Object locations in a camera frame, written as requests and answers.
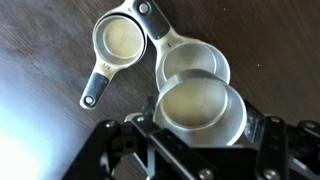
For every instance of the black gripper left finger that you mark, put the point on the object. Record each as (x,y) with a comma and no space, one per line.
(110,153)

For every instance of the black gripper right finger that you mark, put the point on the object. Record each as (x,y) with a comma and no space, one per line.
(280,150)

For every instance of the half cup steel measuring cup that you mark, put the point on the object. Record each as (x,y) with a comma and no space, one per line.
(196,103)

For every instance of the quarter cup steel measuring cup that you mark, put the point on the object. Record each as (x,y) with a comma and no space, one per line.
(121,38)

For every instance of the largest steel measuring cup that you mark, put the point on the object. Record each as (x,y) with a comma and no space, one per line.
(190,56)

